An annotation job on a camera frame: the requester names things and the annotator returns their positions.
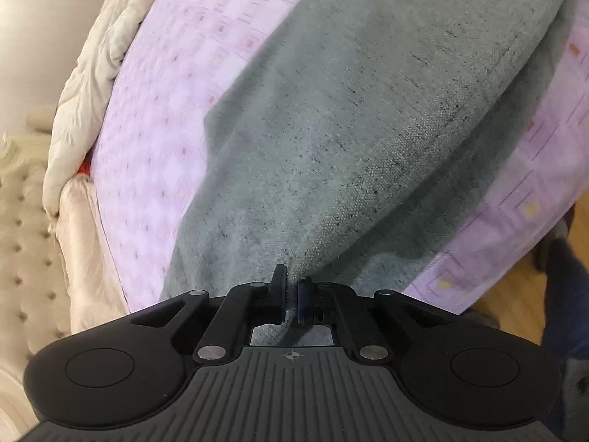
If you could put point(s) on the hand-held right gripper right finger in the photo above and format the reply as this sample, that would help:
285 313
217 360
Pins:
303 303

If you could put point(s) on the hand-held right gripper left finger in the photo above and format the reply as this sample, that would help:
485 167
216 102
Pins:
278 295

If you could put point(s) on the grey pants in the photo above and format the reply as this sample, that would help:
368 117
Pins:
345 124

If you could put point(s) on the pink patterned bedsheet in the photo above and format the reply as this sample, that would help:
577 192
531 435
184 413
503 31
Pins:
152 147

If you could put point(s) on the beige satin cloth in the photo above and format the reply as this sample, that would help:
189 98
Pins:
85 248

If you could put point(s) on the red cloth item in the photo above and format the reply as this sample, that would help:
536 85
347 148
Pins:
84 170

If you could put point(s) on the beige tufted headboard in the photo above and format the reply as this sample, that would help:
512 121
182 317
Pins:
27 248

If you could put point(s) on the cream quilt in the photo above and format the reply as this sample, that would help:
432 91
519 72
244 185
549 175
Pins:
106 69

